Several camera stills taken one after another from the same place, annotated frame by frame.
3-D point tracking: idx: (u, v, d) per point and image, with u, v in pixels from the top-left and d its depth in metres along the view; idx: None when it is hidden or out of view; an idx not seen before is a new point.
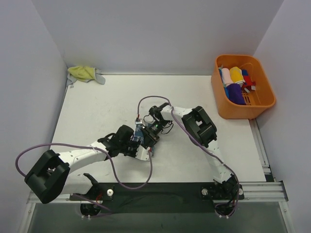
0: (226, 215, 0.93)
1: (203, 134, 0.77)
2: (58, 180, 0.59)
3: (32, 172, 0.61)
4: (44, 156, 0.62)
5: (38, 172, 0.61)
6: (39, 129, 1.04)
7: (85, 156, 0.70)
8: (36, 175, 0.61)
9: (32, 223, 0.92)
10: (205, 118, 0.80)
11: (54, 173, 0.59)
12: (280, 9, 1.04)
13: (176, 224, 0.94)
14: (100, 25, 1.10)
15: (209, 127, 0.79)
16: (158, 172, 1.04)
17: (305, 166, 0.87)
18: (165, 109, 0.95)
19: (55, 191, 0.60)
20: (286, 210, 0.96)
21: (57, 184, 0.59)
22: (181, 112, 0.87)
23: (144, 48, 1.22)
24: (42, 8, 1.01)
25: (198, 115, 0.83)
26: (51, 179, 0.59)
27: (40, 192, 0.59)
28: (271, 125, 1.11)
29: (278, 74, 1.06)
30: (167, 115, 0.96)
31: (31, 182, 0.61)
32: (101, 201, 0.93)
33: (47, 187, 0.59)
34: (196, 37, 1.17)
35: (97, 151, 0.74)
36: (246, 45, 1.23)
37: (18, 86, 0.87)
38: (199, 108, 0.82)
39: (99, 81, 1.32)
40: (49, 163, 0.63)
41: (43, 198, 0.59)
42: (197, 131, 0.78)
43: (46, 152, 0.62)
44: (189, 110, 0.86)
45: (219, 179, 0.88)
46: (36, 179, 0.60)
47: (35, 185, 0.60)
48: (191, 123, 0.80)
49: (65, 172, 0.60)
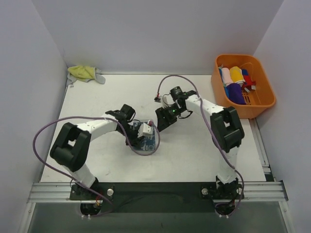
0: (226, 215, 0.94)
1: (229, 138, 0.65)
2: (82, 146, 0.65)
3: (56, 144, 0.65)
4: (64, 129, 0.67)
5: (62, 143, 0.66)
6: (39, 129, 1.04)
7: (100, 125, 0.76)
8: (60, 147, 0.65)
9: (32, 223, 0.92)
10: (236, 122, 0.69)
11: (77, 141, 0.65)
12: (280, 9, 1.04)
13: (176, 224, 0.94)
14: (99, 25, 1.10)
15: (238, 132, 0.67)
16: (158, 171, 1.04)
17: (304, 166, 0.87)
18: (191, 100, 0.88)
19: (81, 157, 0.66)
20: (286, 210, 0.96)
21: (81, 150, 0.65)
22: (210, 108, 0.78)
23: (144, 47, 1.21)
24: (42, 8, 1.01)
25: (229, 116, 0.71)
26: (76, 147, 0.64)
27: (68, 160, 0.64)
28: (271, 125, 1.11)
29: (278, 74, 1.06)
30: (192, 106, 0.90)
31: (57, 154, 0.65)
32: (101, 201, 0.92)
33: (74, 154, 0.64)
34: (196, 37, 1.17)
35: (109, 121, 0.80)
36: (246, 45, 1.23)
37: (18, 87, 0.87)
38: (233, 109, 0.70)
39: (99, 80, 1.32)
40: (70, 134, 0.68)
41: (71, 166, 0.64)
42: (223, 132, 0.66)
43: (66, 124, 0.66)
44: (220, 108, 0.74)
45: (223, 180, 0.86)
46: (61, 150, 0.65)
47: (61, 156, 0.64)
48: (220, 123, 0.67)
49: (87, 139, 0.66)
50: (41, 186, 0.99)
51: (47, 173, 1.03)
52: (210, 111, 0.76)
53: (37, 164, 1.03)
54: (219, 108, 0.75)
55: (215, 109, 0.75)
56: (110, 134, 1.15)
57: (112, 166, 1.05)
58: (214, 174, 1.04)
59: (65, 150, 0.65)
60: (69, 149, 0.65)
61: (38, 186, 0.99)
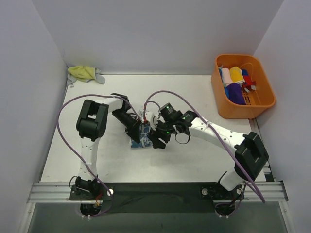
0: (226, 215, 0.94)
1: (257, 169, 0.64)
2: (104, 115, 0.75)
3: (80, 117, 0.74)
4: (85, 104, 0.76)
5: (85, 116, 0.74)
6: (39, 129, 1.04)
7: (112, 101, 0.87)
8: (84, 119, 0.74)
9: (31, 223, 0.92)
10: (260, 149, 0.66)
11: (99, 111, 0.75)
12: (279, 9, 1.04)
13: (176, 224, 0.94)
14: (100, 25, 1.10)
15: (262, 158, 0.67)
16: (158, 172, 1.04)
17: (305, 166, 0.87)
18: (198, 128, 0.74)
19: (103, 125, 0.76)
20: (286, 210, 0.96)
21: (103, 119, 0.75)
22: (228, 138, 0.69)
23: (144, 48, 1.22)
24: (43, 8, 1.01)
25: (252, 143, 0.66)
26: (99, 116, 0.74)
27: (94, 129, 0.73)
28: (271, 125, 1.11)
29: (278, 74, 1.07)
30: (197, 133, 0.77)
31: (82, 125, 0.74)
32: (101, 201, 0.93)
33: (98, 122, 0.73)
34: (196, 37, 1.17)
35: (117, 98, 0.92)
36: (246, 45, 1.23)
37: (18, 87, 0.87)
38: (255, 137, 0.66)
39: (99, 81, 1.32)
40: (90, 108, 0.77)
41: (96, 133, 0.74)
42: (251, 166, 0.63)
43: (86, 100, 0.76)
44: (240, 137, 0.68)
45: (228, 188, 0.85)
46: (85, 122, 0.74)
47: (87, 125, 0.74)
48: (249, 156, 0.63)
49: (107, 108, 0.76)
50: (41, 186, 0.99)
51: (46, 174, 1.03)
52: (231, 143, 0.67)
53: (37, 164, 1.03)
54: (239, 136, 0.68)
55: (234, 139, 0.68)
56: (110, 134, 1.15)
57: (112, 166, 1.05)
58: (213, 174, 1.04)
59: (89, 121, 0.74)
60: (93, 120, 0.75)
61: (38, 186, 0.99)
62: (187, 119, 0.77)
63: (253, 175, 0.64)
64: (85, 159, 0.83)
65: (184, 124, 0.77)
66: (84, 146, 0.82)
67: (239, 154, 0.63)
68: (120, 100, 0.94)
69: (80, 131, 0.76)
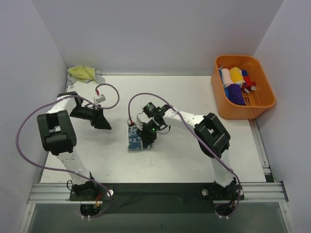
0: (226, 216, 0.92)
1: (218, 145, 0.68)
2: (68, 121, 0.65)
3: (43, 137, 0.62)
4: (41, 120, 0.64)
5: (48, 132, 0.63)
6: (39, 129, 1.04)
7: (65, 105, 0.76)
8: (49, 136, 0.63)
9: (31, 223, 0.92)
10: (219, 127, 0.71)
11: (60, 120, 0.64)
12: (280, 9, 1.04)
13: (175, 224, 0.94)
14: (100, 25, 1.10)
15: (224, 137, 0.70)
16: (158, 172, 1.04)
17: (305, 166, 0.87)
18: (168, 116, 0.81)
19: (73, 133, 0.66)
20: (286, 210, 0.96)
21: (70, 125, 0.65)
22: (191, 119, 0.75)
23: (144, 48, 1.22)
24: (43, 8, 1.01)
25: (210, 123, 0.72)
26: (64, 126, 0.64)
27: (66, 141, 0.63)
28: (271, 125, 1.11)
29: (278, 74, 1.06)
30: (171, 122, 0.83)
31: (51, 144, 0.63)
32: (101, 201, 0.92)
33: (66, 132, 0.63)
34: (196, 38, 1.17)
35: (68, 98, 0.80)
36: (246, 45, 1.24)
37: (18, 87, 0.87)
38: (213, 116, 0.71)
39: (99, 81, 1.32)
40: (48, 122, 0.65)
41: (71, 143, 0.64)
42: (212, 141, 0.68)
43: (38, 116, 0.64)
44: (200, 118, 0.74)
45: (222, 183, 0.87)
46: (52, 138, 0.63)
47: (56, 142, 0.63)
48: (206, 132, 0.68)
49: (67, 115, 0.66)
50: (41, 186, 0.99)
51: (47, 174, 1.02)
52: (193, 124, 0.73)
53: (37, 164, 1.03)
54: (199, 117, 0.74)
55: (195, 120, 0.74)
56: (110, 134, 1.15)
57: (112, 166, 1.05)
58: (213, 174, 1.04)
59: (55, 135, 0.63)
60: (58, 133, 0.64)
61: (38, 187, 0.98)
62: (161, 112, 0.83)
63: (215, 151, 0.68)
64: (72, 169, 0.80)
65: (160, 116, 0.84)
66: (65, 160, 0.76)
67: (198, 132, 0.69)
68: (72, 99, 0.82)
69: (52, 150, 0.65)
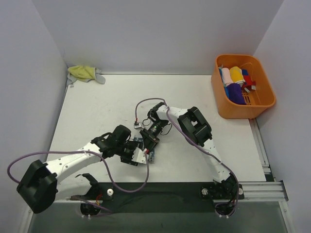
0: (226, 215, 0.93)
1: (198, 134, 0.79)
2: (45, 191, 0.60)
3: (22, 183, 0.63)
4: (32, 167, 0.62)
5: (28, 183, 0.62)
6: (39, 129, 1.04)
7: (75, 162, 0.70)
8: (26, 186, 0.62)
9: (32, 223, 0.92)
10: (200, 119, 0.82)
11: (41, 184, 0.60)
12: (280, 9, 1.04)
13: (175, 224, 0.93)
14: (100, 25, 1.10)
15: (205, 128, 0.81)
16: (158, 172, 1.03)
17: (305, 166, 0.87)
18: (161, 110, 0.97)
19: (45, 199, 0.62)
20: (286, 210, 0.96)
21: (45, 195, 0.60)
22: (177, 112, 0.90)
23: (144, 47, 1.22)
24: (43, 8, 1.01)
25: (193, 115, 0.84)
26: (39, 191, 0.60)
27: (32, 203, 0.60)
28: (271, 125, 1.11)
29: (278, 74, 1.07)
30: (163, 116, 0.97)
31: (22, 193, 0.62)
32: (101, 200, 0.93)
33: (36, 199, 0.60)
34: (195, 37, 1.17)
35: (90, 155, 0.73)
36: (246, 45, 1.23)
37: (18, 87, 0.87)
38: (195, 109, 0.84)
39: (99, 80, 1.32)
40: (38, 173, 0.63)
41: (34, 208, 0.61)
42: (193, 130, 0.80)
43: (34, 163, 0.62)
44: (185, 111, 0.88)
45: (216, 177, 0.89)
46: (27, 190, 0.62)
47: (26, 196, 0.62)
48: (188, 123, 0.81)
49: (51, 183, 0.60)
50: None
51: None
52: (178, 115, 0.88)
53: None
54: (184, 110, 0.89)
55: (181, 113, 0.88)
56: None
57: (112, 165, 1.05)
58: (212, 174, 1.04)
59: (31, 190, 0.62)
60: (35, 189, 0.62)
61: None
62: (155, 108, 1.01)
63: (196, 139, 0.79)
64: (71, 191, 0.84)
65: (153, 111, 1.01)
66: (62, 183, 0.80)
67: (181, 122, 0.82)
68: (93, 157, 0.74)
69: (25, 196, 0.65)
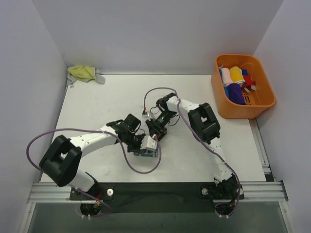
0: (226, 215, 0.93)
1: (207, 131, 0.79)
2: (71, 162, 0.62)
3: (46, 157, 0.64)
4: (57, 141, 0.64)
5: (52, 157, 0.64)
6: (39, 129, 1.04)
7: (95, 140, 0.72)
8: (50, 160, 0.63)
9: (32, 223, 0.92)
10: (211, 116, 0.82)
11: (67, 157, 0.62)
12: (280, 9, 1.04)
13: (175, 224, 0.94)
14: (100, 25, 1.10)
15: (214, 125, 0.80)
16: (158, 172, 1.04)
17: (305, 166, 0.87)
18: (171, 102, 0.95)
19: (70, 173, 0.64)
20: (286, 210, 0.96)
21: (71, 166, 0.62)
22: (188, 106, 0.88)
23: (144, 48, 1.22)
24: (43, 8, 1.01)
25: (204, 111, 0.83)
26: (65, 162, 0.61)
27: (57, 176, 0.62)
28: (271, 125, 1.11)
29: (278, 74, 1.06)
30: (172, 107, 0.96)
31: (46, 167, 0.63)
32: (102, 201, 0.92)
33: (62, 170, 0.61)
34: (195, 37, 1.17)
35: (108, 135, 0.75)
36: (246, 45, 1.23)
37: (18, 88, 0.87)
38: (206, 105, 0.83)
39: (98, 80, 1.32)
40: (61, 147, 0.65)
41: (59, 181, 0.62)
42: (201, 126, 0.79)
43: (59, 137, 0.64)
44: (196, 106, 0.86)
45: (218, 177, 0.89)
46: (50, 164, 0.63)
47: (50, 170, 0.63)
48: (198, 119, 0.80)
49: (77, 155, 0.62)
50: (41, 185, 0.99)
51: None
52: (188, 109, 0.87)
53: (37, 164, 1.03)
54: (195, 105, 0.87)
55: (192, 107, 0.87)
56: None
57: (112, 166, 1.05)
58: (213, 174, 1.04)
59: (55, 163, 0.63)
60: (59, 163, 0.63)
61: (38, 186, 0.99)
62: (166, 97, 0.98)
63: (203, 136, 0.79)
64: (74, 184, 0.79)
65: (164, 101, 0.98)
66: None
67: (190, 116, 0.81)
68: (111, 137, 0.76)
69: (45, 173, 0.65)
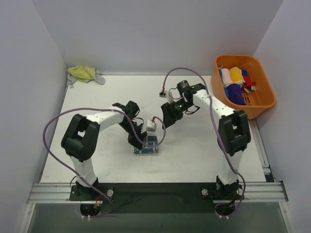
0: (226, 216, 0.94)
1: (235, 143, 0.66)
2: (92, 135, 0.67)
3: (66, 135, 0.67)
4: (75, 120, 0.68)
5: (72, 133, 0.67)
6: (39, 130, 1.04)
7: (109, 116, 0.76)
8: (71, 137, 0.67)
9: (32, 223, 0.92)
10: (243, 128, 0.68)
11: (87, 130, 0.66)
12: (279, 9, 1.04)
13: (176, 224, 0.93)
14: (100, 25, 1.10)
15: (244, 138, 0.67)
16: (158, 172, 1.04)
17: (305, 166, 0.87)
18: (199, 96, 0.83)
19: (91, 146, 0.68)
20: (286, 210, 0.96)
21: (91, 140, 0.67)
22: (219, 109, 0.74)
23: (144, 48, 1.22)
24: (43, 8, 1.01)
25: (237, 119, 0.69)
26: (86, 137, 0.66)
27: (79, 150, 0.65)
28: (271, 125, 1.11)
29: (278, 75, 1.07)
30: (198, 101, 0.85)
31: (67, 144, 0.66)
32: (101, 201, 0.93)
33: (84, 143, 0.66)
34: (195, 38, 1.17)
35: (116, 113, 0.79)
36: (246, 46, 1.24)
37: (18, 88, 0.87)
38: (243, 113, 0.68)
39: (98, 81, 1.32)
40: (79, 124, 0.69)
41: (81, 154, 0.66)
42: (231, 137, 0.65)
43: (76, 115, 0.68)
44: (230, 111, 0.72)
45: (224, 181, 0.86)
46: (71, 140, 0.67)
47: (72, 146, 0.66)
48: (230, 127, 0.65)
49: (96, 128, 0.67)
50: (41, 186, 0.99)
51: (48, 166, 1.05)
52: (220, 113, 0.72)
53: (36, 164, 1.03)
54: (229, 110, 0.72)
55: (224, 110, 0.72)
56: (111, 136, 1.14)
57: (113, 166, 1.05)
58: (213, 174, 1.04)
59: (76, 140, 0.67)
60: (79, 139, 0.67)
61: (38, 187, 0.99)
62: (195, 89, 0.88)
63: (230, 147, 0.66)
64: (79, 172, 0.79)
65: (190, 91, 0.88)
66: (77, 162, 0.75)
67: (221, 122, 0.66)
68: (119, 114, 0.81)
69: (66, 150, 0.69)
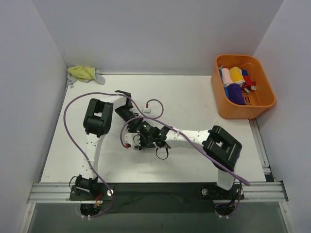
0: (226, 215, 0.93)
1: (233, 159, 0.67)
2: (109, 113, 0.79)
3: (87, 115, 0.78)
4: (92, 103, 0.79)
5: (92, 114, 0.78)
6: (38, 130, 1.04)
7: (116, 99, 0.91)
8: (91, 117, 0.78)
9: (32, 223, 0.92)
10: (228, 139, 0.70)
11: (104, 109, 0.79)
12: (280, 9, 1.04)
13: (176, 224, 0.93)
14: (99, 25, 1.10)
15: (236, 147, 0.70)
16: (158, 173, 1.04)
17: (305, 166, 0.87)
18: (171, 138, 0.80)
19: (109, 123, 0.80)
20: (286, 210, 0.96)
21: (109, 117, 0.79)
22: (196, 137, 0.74)
23: (144, 48, 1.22)
24: (43, 8, 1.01)
25: (217, 136, 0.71)
26: (104, 115, 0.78)
27: (100, 126, 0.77)
28: (271, 125, 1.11)
29: (278, 74, 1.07)
30: (174, 143, 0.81)
31: (89, 124, 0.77)
32: (101, 201, 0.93)
33: (104, 120, 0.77)
34: (195, 38, 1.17)
35: (121, 96, 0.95)
36: (246, 45, 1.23)
37: (18, 88, 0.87)
38: (219, 129, 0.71)
39: (99, 80, 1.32)
40: (96, 107, 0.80)
41: (102, 130, 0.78)
42: (225, 156, 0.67)
43: (92, 100, 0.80)
44: (205, 133, 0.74)
45: (226, 188, 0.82)
46: (92, 119, 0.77)
47: (93, 124, 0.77)
48: (217, 148, 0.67)
49: (112, 108, 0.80)
50: (41, 186, 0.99)
51: (47, 167, 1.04)
52: (200, 141, 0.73)
53: (37, 164, 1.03)
54: (205, 133, 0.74)
55: (200, 137, 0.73)
56: (110, 135, 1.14)
57: (112, 166, 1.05)
58: (212, 174, 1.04)
59: (95, 118, 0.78)
60: (98, 118, 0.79)
61: (38, 187, 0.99)
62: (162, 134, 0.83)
63: (231, 165, 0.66)
64: (88, 156, 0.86)
65: (162, 140, 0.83)
66: (89, 142, 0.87)
67: (207, 148, 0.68)
68: (124, 97, 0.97)
69: (87, 129, 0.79)
